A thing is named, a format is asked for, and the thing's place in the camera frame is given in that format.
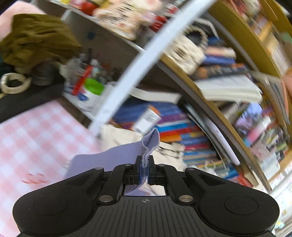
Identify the white woven handbag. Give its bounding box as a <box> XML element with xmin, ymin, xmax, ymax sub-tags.
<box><xmin>164</xmin><ymin>24</ymin><xmax>209</xmax><ymax>74</ymax></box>

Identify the pink checkered tablecloth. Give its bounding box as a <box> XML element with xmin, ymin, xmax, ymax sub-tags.
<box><xmin>0</xmin><ymin>100</ymin><xmax>107</xmax><ymax>237</ymax></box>

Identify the red round ornament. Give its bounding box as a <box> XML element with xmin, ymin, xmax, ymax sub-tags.
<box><xmin>81</xmin><ymin>2</ymin><xmax>97</xmax><ymax>16</ymax></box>

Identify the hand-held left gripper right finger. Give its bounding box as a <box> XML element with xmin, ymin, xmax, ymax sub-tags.
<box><xmin>148</xmin><ymin>157</ymin><xmax>219</xmax><ymax>204</ymax></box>

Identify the olive green cloth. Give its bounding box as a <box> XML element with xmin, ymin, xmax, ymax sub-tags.
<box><xmin>0</xmin><ymin>14</ymin><xmax>82</xmax><ymax>69</ymax></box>

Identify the row of colourful books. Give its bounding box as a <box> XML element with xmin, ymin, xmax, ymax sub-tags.
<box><xmin>112</xmin><ymin>102</ymin><xmax>253</xmax><ymax>187</ymax></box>

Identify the white tub green lid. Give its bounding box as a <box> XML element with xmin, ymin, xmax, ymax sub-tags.
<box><xmin>78</xmin><ymin>79</ymin><xmax>106</xmax><ymax>110</ymax></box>

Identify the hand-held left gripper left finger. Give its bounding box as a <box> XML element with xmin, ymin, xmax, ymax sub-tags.
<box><xmin>65</xmin><ymin>156</ymin><xmax>143</xmax><ymax>205</ymax></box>

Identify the stack of flat books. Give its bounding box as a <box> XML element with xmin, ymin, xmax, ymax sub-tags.
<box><xmin>194</xmin><ymin>41</ymin><xmax>263</xmax><ymax>103</ymax></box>

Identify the white barcode box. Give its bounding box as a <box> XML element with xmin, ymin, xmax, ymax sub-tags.
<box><xmin>132</xmin><ymin>106</ymin><xmax>162</xmax><ymax>135</ymax></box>

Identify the wooden bookshelf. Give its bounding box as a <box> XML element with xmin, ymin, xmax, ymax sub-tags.
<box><xmin>157</xmin><ymin>0</ymin><xmax>292</xmax><ymax>194</ymax></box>

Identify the black round hat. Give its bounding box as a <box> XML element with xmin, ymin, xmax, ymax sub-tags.
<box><xmin>32</xmin><ymin>66</ymin><xmax>64</xmax><ymax>86</ymax></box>

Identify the lavender cloth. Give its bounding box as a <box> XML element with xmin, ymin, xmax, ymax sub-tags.
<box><xmin>65</xmin><ymin>128</ymin><xmax>166</xmax><ymax>196</ymax></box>

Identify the red tassel charm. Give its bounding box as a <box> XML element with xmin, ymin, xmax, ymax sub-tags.
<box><xmin>72</xmin><ymin>65</ymin><xmax>92</xmax><ymax>96</ymax></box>

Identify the white wristwatch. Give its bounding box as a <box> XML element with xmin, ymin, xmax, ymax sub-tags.
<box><xmin>0</xmin><ymin>73</ymin><xmax>32</xmax><ymax>94</ymax></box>

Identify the black side table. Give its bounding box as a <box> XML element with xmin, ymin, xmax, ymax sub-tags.
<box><xmin>0</xmin><ymin>82</ymin><xmax>66</xmax><ymax>123</ymax></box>

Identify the bunch of pens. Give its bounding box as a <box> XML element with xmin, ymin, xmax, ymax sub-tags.
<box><xmin>78</xmin><ymin>49</ymin><xmax>114</xmax><ymax>82</ymax></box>

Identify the cream t-shirt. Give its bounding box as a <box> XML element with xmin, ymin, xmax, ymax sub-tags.
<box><xmin>99</xmin><ymin>124</ymin><xmax>186</xmax><ymax>165</ymax></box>

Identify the white shelf unit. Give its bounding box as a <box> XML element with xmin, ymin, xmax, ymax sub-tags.
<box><xmin>60</xmin><ymin>0</ymin><xmax>215</xmax><ymax>137</ymax></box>

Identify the white flat tablet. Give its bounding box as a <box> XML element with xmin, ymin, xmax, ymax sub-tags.
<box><xmin>188</xmin><ymin>106</ymin><xmax>241</xmax><ymax>166</ymax></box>

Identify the thick paperback book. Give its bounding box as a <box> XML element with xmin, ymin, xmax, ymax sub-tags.
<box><xmin>130</xmin><ymin>87</ymin><xmax>182</xmax><ymax>104</ymax></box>

